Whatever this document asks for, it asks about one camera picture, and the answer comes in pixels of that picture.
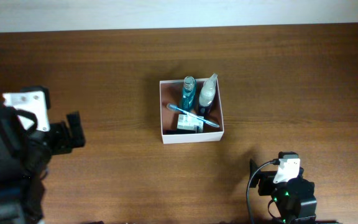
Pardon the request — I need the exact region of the green white small box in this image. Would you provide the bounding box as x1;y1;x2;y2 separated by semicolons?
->
177;114;204;133

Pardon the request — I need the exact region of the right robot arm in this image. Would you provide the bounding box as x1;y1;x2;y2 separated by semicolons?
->
246;152;317;224

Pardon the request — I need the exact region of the blue white toothbrush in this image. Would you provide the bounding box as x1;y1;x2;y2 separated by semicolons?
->
167;103;220;128

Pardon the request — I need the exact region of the teal mouthwash bottle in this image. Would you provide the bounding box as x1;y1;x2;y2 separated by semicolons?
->
180;76;196;111

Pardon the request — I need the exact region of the right black cable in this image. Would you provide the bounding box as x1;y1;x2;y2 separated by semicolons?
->
246;159;281;224

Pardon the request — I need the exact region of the clear spray bottle purple liquid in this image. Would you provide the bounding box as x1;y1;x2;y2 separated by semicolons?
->
198;73;218;116

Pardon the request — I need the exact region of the white open cardboard box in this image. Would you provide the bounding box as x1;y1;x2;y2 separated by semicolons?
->
159;79;224;144

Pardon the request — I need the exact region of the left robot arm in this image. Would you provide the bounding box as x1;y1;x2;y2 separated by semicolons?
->
0;86;86;224

